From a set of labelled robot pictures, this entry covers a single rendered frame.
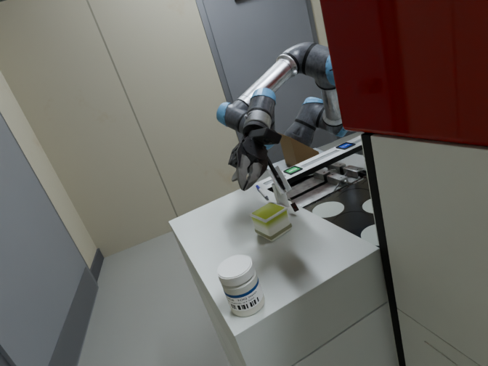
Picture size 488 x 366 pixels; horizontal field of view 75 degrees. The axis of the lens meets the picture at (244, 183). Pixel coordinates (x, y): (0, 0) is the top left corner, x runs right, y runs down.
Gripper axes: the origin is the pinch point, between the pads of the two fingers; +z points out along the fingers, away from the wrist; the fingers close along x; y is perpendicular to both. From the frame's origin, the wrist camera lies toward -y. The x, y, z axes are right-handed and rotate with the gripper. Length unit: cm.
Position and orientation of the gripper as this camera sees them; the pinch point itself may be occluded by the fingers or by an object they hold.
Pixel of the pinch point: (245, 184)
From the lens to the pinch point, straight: 77.1
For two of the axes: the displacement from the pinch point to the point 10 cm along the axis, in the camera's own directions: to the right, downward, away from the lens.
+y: -4.9, 4.2, 7.6
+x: -8.5, -4.3, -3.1
